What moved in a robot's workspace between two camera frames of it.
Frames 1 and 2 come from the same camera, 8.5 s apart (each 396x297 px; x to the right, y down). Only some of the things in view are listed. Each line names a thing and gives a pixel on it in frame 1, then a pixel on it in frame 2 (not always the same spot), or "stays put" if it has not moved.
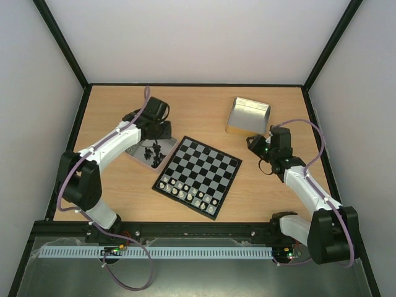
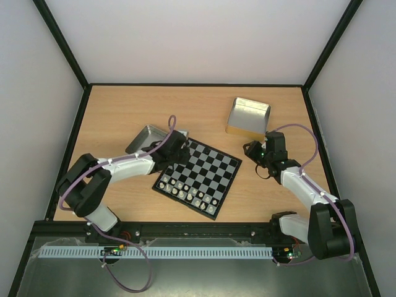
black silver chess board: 198,176 stays put
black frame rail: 198,230 stays put
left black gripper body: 161,133 to 183,160
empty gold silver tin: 248,117 stays put
